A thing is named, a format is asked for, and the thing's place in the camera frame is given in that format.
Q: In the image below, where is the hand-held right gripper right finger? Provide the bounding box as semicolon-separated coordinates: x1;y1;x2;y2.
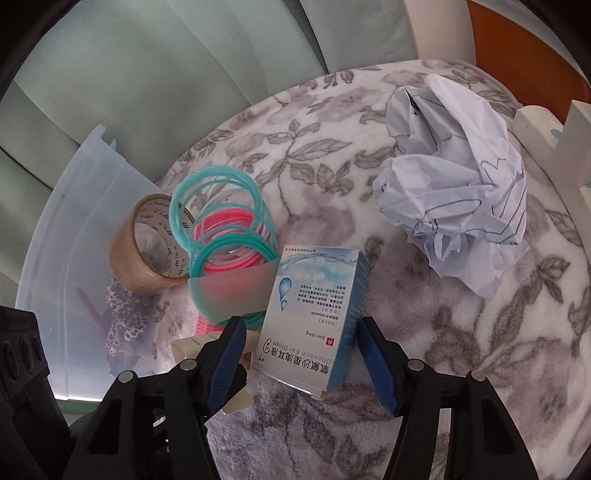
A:
359;316;571;480

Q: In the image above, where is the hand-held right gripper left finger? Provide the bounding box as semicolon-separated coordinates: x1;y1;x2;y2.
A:
65;316;250;480

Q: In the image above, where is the white blue medicine box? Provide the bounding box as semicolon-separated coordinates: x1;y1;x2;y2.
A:
249;244;371;398

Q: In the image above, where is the leopard print scrunchie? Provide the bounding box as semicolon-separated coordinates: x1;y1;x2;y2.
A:
104;281;154;361

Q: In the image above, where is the bundle of pink plastic rings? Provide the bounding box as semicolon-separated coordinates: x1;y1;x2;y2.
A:
192;208;274;334

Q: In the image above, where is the brown packing tape roll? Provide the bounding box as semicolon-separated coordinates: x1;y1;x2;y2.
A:
109;194;197;294

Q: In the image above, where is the bundle of teal plastic rings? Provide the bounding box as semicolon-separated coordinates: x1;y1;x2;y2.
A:
168;165;280;334

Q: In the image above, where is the clear plastic container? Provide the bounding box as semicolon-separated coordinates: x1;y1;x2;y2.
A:
14;124;195;403

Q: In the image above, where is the cream hair claw clip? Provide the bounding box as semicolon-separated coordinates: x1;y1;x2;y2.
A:
171;331;260;416

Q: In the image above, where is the grey floral blanket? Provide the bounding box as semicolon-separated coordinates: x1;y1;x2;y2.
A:
157;60;591;480

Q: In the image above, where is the crumpled white paper ball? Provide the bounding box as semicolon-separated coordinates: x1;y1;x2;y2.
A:
373;74;530;302

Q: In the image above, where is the white power strip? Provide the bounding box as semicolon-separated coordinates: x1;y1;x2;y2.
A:
513;104;591;232

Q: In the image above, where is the pale green curtain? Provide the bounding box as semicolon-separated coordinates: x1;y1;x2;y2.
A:
0;0;422;223

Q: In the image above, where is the wooden headboard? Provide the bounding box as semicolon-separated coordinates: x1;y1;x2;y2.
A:
465;0;591;126

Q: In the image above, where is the cream bed post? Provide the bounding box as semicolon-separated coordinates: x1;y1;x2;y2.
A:
404;0;477;64

